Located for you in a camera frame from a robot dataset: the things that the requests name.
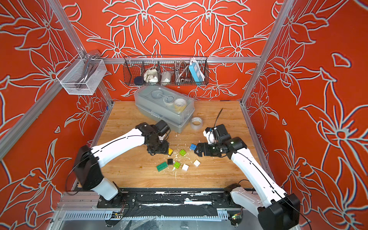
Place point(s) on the clear acrylic wall bin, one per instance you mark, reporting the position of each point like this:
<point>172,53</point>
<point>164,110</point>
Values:
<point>84,75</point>

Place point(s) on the black wire basket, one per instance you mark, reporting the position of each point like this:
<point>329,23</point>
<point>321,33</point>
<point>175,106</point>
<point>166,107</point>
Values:
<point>169,70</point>

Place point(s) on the dark round object in basket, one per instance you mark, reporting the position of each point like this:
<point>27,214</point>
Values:
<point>139,81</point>

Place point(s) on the aluminium frame post right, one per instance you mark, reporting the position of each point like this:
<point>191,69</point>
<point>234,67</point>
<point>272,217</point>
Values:
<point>280,19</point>

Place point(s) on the grey plastic storage box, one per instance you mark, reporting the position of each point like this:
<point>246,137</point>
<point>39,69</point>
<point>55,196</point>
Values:
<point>157,103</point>

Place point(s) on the white slotted cable duct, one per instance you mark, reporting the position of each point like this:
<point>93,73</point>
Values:
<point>108,215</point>

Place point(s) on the white lego brick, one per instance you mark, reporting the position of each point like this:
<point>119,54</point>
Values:
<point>196,163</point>
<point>185,167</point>

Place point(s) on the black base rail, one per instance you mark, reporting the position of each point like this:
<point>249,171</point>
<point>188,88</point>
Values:
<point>171,202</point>

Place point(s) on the yellow tape roll in box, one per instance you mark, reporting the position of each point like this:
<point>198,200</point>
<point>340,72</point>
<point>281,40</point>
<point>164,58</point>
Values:
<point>180,105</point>

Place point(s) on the clear tape roll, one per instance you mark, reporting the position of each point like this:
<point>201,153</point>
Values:
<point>196,123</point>

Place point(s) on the white crumpled cloth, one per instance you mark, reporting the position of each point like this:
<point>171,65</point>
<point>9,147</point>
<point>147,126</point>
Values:
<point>151,76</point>

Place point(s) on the aluminium frame post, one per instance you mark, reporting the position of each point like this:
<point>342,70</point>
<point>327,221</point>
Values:
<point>76,42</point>
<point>280,19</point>

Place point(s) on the aluminium rear crossbar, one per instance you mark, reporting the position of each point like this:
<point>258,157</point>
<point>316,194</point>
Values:
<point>210,60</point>

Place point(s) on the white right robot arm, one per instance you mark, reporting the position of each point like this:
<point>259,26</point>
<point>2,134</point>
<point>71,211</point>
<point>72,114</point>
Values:
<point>274,208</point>

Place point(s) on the lime lego brick lower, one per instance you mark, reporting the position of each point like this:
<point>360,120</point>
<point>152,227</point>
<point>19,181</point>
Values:
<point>176,165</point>

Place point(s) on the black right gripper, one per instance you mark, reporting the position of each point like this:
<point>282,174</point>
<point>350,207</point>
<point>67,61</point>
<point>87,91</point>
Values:
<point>206,152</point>

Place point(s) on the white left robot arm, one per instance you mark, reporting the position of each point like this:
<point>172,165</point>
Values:
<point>90,160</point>

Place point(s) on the dark green lego brick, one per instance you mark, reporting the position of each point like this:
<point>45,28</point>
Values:
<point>162,166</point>

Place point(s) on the metal tongs in basket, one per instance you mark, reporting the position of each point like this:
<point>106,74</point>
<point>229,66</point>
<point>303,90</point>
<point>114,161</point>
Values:
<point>181,71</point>

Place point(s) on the aluminium frame post left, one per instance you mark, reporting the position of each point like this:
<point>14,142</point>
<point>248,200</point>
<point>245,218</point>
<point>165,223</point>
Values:
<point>76,42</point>

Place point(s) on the white cup in basket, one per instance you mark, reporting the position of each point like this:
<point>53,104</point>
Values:
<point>166,78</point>

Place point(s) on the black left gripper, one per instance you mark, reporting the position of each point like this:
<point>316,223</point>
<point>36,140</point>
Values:
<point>164,151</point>

